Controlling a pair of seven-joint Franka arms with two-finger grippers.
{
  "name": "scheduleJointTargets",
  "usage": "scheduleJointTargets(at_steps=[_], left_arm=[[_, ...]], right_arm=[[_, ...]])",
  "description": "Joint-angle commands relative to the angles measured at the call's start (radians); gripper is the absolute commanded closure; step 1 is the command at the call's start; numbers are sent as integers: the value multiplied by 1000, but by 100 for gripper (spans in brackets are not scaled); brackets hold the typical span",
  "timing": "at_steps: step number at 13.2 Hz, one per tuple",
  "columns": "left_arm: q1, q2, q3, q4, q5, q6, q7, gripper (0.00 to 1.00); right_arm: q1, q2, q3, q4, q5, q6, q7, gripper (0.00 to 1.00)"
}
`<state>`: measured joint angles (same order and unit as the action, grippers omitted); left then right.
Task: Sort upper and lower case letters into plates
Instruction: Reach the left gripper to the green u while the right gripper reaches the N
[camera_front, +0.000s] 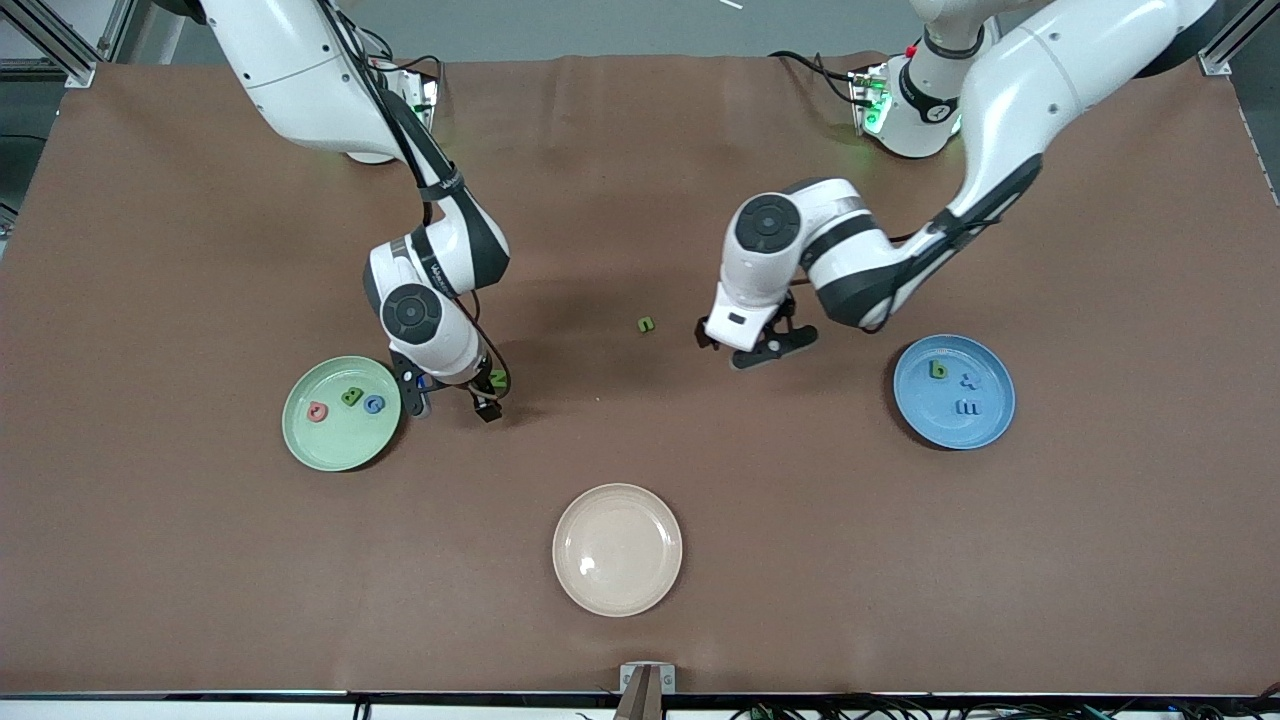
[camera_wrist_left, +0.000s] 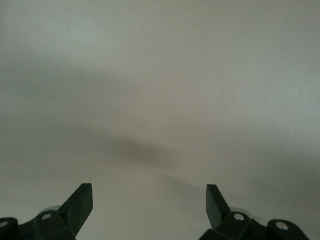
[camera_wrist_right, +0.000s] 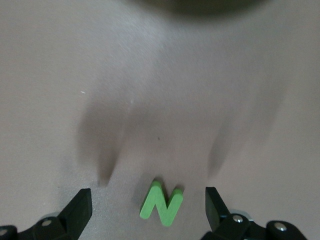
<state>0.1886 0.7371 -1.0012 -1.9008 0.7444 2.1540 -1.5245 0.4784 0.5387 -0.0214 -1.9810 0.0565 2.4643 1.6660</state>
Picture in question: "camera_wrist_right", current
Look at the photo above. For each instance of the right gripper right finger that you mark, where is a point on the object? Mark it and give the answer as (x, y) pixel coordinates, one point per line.
(237, 230)

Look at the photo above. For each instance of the green capital letter N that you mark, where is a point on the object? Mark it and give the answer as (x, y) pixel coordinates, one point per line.
(152, 200)

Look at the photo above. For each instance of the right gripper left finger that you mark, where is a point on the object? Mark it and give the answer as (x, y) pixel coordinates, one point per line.
(50, 230)

